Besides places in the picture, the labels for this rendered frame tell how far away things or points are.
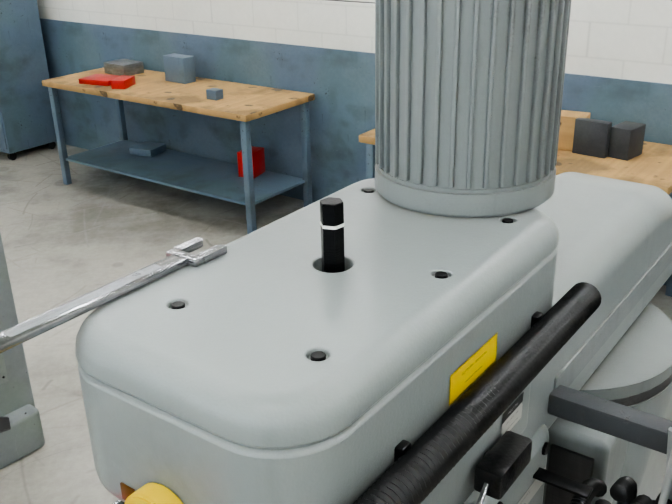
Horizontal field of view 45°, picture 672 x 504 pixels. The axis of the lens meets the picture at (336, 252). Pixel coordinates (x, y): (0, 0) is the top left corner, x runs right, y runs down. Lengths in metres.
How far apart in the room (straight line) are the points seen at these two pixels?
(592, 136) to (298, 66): 2.46
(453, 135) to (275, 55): 5.50
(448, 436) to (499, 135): 0.32
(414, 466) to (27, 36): 7.64
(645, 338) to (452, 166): 0.61
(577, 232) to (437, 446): 0.59
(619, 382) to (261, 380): 0.74
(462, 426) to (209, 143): 6.38
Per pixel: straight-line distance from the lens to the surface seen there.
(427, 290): 0.69
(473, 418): 0.69
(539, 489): 1.09
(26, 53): 8.12
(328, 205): 0.71
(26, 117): 8.17
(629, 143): 4.57
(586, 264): 1.11
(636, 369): 1.27
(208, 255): 0.75
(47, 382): 4.36
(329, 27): 5.96
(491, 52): 0.80
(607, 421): 1.03
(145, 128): 7.54
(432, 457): 0.64
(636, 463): 1.30
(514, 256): 0.78
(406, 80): 0.83
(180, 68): 6.56
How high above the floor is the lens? 2.20
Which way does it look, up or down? 24 degrees down
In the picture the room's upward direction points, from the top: 1 degrees counter-clockwise
